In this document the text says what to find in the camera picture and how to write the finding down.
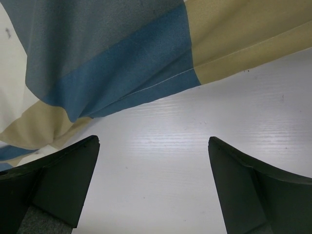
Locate blue tan white pillowcase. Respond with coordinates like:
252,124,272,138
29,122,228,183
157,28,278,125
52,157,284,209
0,0,312,170

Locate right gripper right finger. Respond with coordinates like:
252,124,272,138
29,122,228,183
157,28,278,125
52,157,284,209
208,136,312,234

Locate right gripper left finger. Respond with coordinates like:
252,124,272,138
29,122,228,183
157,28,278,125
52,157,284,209
0,136,100,234

